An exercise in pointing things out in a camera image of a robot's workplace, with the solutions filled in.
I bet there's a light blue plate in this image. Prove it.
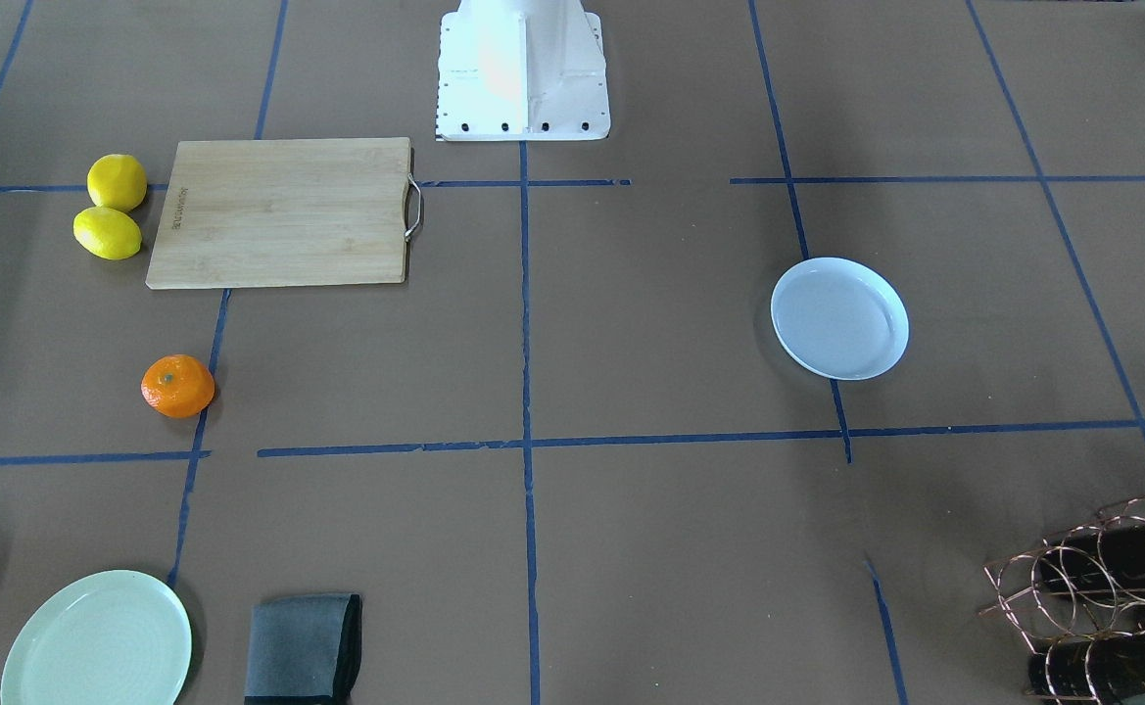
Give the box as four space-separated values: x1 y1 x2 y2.
769 258 911 381

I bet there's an orange mandarin fruit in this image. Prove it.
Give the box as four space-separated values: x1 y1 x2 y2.
139 355 215 418

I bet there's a light green plate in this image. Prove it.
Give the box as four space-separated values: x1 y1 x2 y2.
0 570 194 704

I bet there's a wooden cutting board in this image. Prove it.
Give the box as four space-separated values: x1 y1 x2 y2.
147 137 421 291

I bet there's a folded grey cloth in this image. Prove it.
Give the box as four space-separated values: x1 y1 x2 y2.
244 593 364 704

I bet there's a yellow lemon near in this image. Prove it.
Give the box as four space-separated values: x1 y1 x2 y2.
73 206 143 260

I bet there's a yellow lemon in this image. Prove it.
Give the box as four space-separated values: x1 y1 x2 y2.
73 206 143 260
85 155 148 212

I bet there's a yellow lemon far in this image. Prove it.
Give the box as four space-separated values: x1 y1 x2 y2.
85 155 148 212

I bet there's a dark wine bottle upper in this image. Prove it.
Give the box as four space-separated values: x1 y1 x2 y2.
1039 525 1145 593

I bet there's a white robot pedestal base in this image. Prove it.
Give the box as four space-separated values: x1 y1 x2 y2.
435 1 611 142

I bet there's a copper wire bottle rack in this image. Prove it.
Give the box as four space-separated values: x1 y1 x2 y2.
982 496 1145 704

